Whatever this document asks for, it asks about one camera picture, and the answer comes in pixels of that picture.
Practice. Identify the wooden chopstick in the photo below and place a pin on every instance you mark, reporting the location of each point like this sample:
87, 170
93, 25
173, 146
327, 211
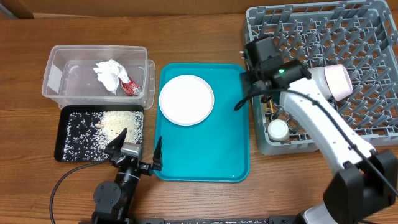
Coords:
271, 107

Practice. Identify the black rectangular tray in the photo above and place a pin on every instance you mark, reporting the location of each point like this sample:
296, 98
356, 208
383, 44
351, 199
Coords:
66, 111

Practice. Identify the pink plate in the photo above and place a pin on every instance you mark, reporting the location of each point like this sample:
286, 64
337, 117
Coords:
186, 100

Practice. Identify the white napkin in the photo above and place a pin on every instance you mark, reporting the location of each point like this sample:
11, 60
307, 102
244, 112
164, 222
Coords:
110, 73

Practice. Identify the teal plastic tray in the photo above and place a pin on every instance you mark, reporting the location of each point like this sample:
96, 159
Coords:
218, 148

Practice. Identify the pink bowl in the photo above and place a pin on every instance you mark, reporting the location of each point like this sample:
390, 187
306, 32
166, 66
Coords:
338, 81

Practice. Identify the grey dish rack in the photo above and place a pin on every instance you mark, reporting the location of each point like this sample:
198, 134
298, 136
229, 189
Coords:
361, 35

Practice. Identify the white paper cup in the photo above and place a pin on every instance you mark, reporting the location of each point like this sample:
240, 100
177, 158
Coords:
278, 131

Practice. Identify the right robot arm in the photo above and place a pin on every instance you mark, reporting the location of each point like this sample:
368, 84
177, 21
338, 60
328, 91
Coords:
364, 180

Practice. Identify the spilled white rice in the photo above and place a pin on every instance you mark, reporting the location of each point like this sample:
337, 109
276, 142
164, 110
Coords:
88, 133

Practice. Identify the grey bowl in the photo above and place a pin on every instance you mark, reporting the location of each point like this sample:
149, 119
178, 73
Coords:
318, 74

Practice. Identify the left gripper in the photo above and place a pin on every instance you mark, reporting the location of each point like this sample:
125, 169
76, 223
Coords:
147, 168

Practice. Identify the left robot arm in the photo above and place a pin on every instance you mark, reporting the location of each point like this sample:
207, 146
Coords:
113, 198

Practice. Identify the red snack wrapper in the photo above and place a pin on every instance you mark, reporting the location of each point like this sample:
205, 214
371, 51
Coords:
130, 87

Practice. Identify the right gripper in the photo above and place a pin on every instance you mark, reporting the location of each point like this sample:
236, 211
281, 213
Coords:
247, 78

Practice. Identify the clear plastic bin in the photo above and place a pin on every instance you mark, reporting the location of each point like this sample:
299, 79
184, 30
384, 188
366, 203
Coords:
70, 79

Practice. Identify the black rail at table edge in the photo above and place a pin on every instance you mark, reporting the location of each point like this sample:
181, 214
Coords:
289, 219

